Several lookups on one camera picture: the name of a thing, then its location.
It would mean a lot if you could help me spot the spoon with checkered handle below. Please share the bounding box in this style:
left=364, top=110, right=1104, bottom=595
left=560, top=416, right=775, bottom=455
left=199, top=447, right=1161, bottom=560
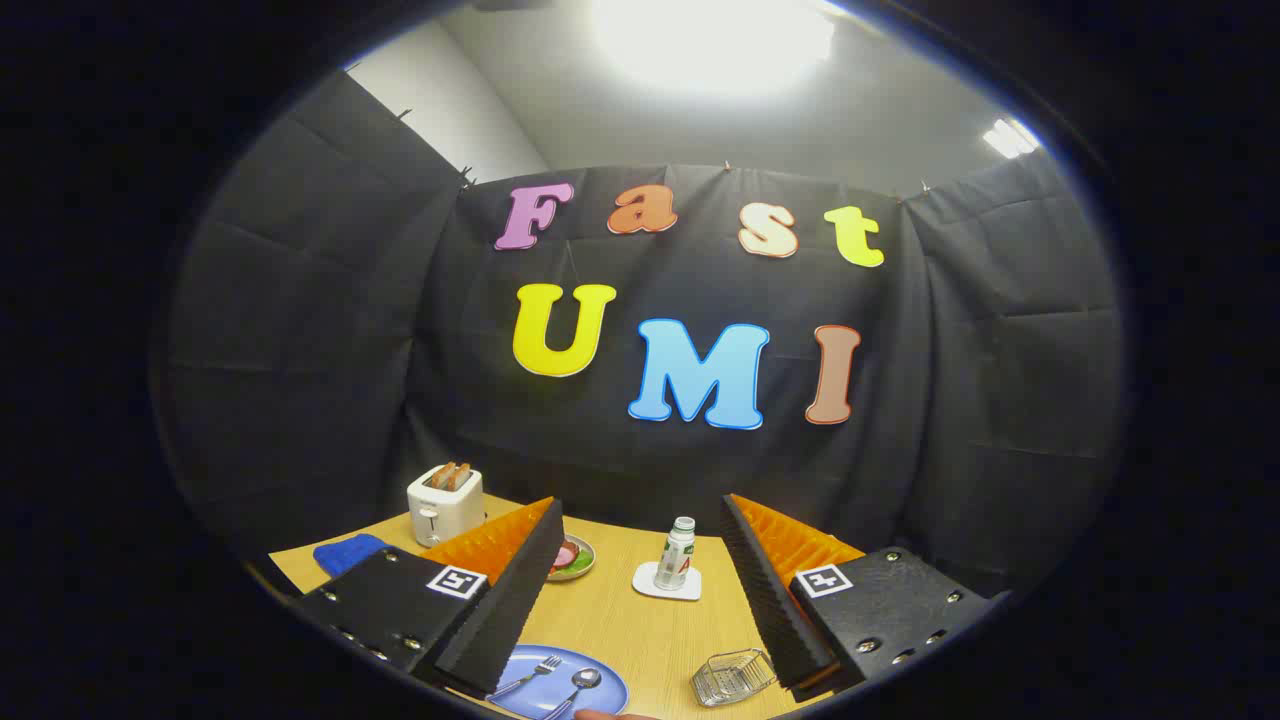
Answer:
left=540, top=668, right=603, bottom=720

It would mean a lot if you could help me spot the white green drink bottle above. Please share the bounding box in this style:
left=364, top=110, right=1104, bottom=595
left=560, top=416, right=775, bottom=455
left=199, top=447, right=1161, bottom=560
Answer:
left=654, top=516, right=697, bottom=591

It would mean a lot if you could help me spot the metal wire cutlery basket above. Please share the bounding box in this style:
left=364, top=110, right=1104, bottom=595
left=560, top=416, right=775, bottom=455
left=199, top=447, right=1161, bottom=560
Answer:
left=691, top=648, right=778, bottom=708

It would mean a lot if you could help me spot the large ceiling light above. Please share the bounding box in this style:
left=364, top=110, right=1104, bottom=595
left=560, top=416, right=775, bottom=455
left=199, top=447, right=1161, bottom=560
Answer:
left=592, top=0, right=837, bottom=98

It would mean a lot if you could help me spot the blue plate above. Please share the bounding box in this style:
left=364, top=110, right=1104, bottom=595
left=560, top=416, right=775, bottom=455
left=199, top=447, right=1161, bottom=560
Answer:
left=487, top=644, right=630, bottom=720

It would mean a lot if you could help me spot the small ceiling light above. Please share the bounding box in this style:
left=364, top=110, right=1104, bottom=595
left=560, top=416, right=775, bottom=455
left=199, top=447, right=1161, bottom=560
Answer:
left=982, top=117, right=1041, bottom=160

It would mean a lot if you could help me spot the fork with checkered handle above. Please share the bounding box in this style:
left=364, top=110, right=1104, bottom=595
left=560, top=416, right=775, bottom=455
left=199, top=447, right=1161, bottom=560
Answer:
left=490, top=654, right=564, bottom=701

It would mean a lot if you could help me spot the black backdrop cloth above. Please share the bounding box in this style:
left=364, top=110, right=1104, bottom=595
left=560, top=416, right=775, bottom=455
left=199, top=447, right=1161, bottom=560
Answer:
left=165, top=70, right=1126, bottom=601

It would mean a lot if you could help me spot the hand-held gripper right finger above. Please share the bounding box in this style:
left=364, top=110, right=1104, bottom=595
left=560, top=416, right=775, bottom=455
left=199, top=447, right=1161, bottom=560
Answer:
left=720, top=493, right=1011, bottom=703

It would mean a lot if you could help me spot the blue folded towel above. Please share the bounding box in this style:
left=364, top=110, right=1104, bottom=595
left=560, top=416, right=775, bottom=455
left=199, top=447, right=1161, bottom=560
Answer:
left=313, top=533, right=393, bottom=578

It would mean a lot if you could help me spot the white coaster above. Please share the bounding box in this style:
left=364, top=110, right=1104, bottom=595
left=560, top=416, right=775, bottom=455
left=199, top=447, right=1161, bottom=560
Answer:
left=632, top=561, right=703, bottom=602

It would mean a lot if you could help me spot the white toaster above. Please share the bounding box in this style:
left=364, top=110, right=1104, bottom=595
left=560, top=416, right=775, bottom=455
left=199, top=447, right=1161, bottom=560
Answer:
left=407, top=462, right=487, bottom=548

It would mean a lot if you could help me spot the small plate of food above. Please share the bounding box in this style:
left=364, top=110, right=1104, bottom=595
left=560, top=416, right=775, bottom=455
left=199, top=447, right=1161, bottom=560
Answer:
left=547, top=535, right=597, bottom=583

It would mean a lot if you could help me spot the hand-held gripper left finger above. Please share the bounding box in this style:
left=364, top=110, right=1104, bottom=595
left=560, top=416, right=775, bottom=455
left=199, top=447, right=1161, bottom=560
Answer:
left=290, top=497, right=566, bottom=698

